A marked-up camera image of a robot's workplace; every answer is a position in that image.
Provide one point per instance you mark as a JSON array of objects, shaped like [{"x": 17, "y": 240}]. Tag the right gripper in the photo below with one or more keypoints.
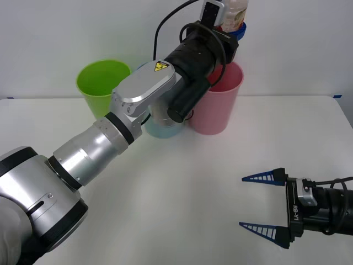
[{"x": 295, "y": 218}]

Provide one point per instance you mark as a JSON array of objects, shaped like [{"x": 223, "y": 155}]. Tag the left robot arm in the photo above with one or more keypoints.
[{"x": 91, "y": 149}]

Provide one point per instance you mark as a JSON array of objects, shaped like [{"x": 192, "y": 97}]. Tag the clear bottle with red cap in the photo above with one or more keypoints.
[{"x": 234, "y": 13}]

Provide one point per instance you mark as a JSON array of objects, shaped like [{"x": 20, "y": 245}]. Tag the pink plastic bin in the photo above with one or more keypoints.
[{"x": 218, "y": 110}]

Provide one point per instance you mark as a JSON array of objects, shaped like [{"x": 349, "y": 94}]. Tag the pale blue plastic bin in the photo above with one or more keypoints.
[{"x": 162, "y": 132}]

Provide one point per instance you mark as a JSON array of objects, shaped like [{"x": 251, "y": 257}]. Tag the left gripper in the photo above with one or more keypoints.
[{"x": 231, "y": 47}]

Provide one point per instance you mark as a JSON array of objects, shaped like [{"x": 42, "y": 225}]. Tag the green plastic bin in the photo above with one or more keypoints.
[{"x": 93, "y": 82}]

